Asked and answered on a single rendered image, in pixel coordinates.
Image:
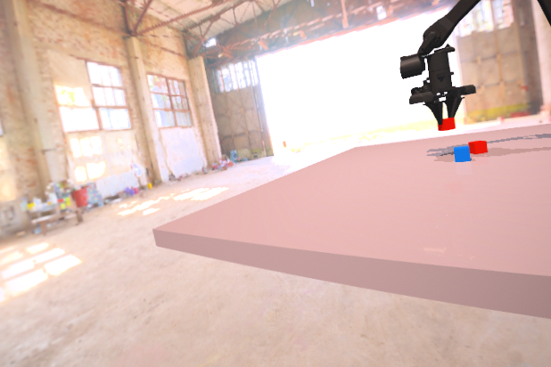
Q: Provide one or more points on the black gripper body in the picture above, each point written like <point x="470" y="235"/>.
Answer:
<point x="441" y="82"/>

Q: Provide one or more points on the blue cube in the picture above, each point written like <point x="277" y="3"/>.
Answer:
<point x="462" y="154"/>

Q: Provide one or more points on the red cube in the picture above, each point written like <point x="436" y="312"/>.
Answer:
<point x="478" y="147"/>
<point x="447" y="124"/>

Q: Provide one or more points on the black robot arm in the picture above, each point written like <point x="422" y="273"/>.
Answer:
<point x="435" y="36"/>

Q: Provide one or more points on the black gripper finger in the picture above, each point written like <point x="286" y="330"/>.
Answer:
<point x="452" y="106"/>
<point x="437" y="110"/>

